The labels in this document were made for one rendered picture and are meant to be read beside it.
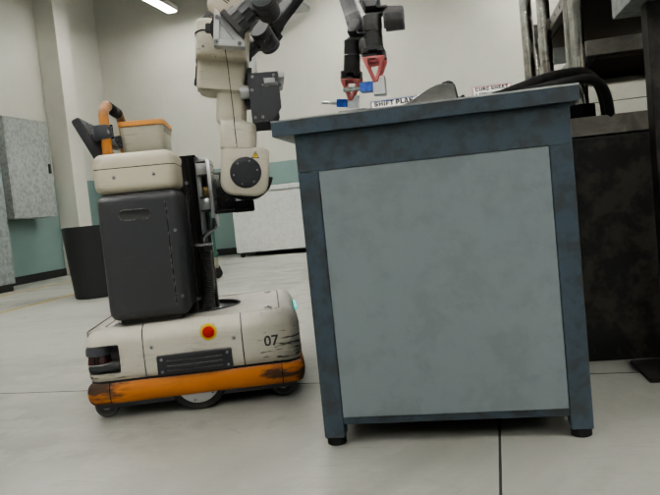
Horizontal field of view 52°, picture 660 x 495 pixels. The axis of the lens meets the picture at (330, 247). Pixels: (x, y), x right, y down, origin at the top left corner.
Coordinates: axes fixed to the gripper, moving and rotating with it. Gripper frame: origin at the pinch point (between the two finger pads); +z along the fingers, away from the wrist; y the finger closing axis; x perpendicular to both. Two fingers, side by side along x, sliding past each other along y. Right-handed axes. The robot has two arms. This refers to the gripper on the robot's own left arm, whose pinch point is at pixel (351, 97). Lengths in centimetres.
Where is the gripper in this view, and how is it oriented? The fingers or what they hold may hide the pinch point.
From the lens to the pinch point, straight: 241.9
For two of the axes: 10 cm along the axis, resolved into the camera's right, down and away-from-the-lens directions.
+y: 1.6, -2.1, 9.6
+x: -9.9, -0.5, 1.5
